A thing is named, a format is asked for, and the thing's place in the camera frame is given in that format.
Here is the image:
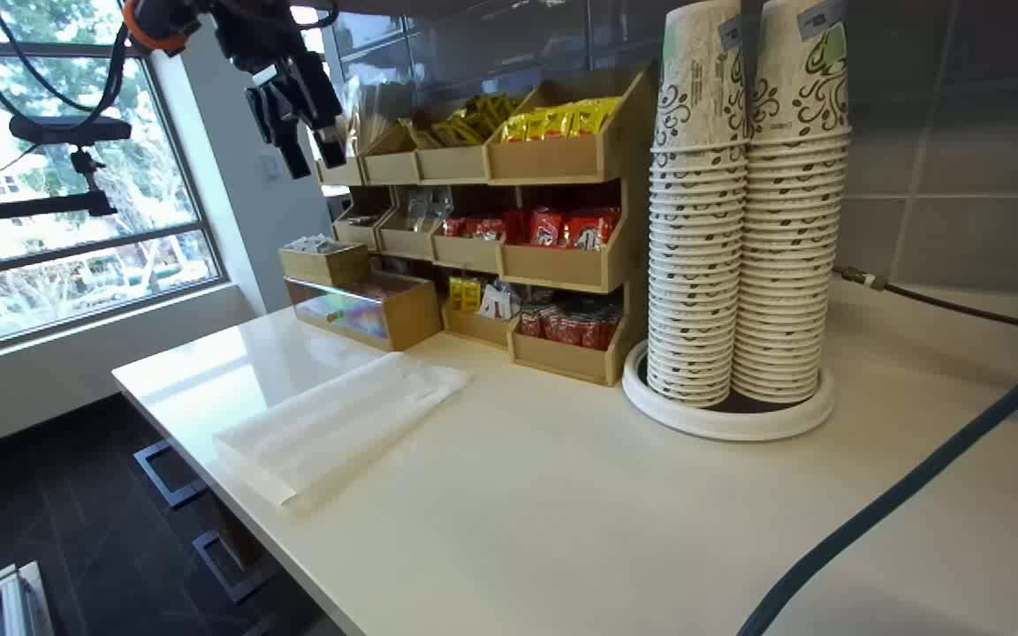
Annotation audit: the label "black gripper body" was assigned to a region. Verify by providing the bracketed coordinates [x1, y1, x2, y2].
[245, 49, 346, 135]

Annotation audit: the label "bamboo shelf bin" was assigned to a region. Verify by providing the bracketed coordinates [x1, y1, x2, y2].
[408, 103, 498, 188]
[485, 69, 657, 188]
[510, 293, 636, 388]
[373, 192, 441, 266]
[331, 201, 390, 253]
[275, 228, 373, 293]
[441, 276, 523, 352]
[426, 207, 510, 277]
[357, 113, 425, 192]
[498, 188, 643, 295]

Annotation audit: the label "silver sachet pile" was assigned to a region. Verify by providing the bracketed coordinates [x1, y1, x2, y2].
[285, 228, 352, 259]

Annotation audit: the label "clear grey sachet pile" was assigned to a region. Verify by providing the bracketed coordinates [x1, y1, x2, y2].
[398, 188, 441, 235]

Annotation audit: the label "yellow sachet pile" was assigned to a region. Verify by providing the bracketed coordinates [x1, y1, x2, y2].
[494, 93, 626, 149]
[425, 93, 523, 153]

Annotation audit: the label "red sachet pile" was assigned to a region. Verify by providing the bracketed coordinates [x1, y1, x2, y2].
[436, 207, 534, 246]
[517, 295, 626, 352]
[525, 201, 626, 253]

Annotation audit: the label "white sachet pile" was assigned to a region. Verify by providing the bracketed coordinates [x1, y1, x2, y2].
[477, 277, 525, 323]

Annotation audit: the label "colourful tea bags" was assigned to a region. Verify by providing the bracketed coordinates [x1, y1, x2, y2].
[292, 286, 395, 352]

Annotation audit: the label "bamboo tea box clear lid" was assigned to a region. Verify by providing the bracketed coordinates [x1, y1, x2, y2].
[288, 269, 444, 352]

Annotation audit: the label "small yellow packet pile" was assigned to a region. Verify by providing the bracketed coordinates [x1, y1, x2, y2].
[444, 276, 489, 318]

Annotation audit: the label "printed paper cup stack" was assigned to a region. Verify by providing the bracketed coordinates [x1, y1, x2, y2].
[643, 0, 748, 411]
[732, 0, 854, 411]

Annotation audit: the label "white round cup holder base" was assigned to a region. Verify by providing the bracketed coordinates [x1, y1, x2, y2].
[617, 336, 837, 448]

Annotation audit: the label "black robot arm orange ring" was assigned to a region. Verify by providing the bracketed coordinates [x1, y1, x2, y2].
[116, 0, 307, 78]

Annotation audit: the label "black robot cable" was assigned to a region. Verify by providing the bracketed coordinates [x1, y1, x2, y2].
[0, 0, 137, 126]

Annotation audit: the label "black camera stand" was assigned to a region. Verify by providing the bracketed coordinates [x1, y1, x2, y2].
[0, 108, 137, 228]

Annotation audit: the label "grey window frame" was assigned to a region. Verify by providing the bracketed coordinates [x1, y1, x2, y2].
[0, 0, 234, 360]

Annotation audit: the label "grey metal floor frame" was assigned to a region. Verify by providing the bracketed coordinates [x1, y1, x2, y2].
[186, 527, 279, 606]
[130, 438, 213, 511]

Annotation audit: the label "thin black wall cable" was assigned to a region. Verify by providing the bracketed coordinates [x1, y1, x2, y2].
[834, 266, 1018, 336]

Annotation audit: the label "dark teal cable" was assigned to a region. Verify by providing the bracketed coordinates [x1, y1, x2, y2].
[735, 336, 1018, 636]

